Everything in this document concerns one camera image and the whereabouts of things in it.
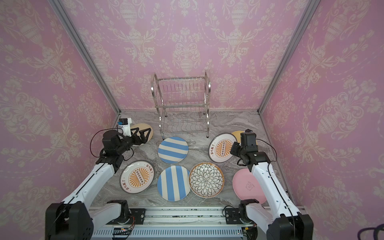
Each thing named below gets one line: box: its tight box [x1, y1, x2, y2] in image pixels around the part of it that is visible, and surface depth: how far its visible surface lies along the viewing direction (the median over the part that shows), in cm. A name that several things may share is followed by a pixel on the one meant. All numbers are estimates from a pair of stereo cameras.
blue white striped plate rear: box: [157, 136, 189, 164], surface depth 100 cm
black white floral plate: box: [188, 162, 225, 199], surface depth 87 cm
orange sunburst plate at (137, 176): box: [119, 160, 155, 194], surface depth 87 cm
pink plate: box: [232, 168, 267, 205], surface depth 85 cm
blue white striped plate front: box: [157, 165, 191, 202], surface depth 87 cm
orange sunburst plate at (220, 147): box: [208, 132, 237, 163], surface depth 91 cm
